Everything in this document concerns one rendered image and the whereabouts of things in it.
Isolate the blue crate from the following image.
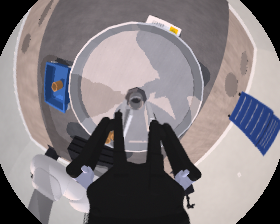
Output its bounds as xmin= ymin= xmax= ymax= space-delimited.
xmin=44 ymin=61 xmax=72 ymax=113

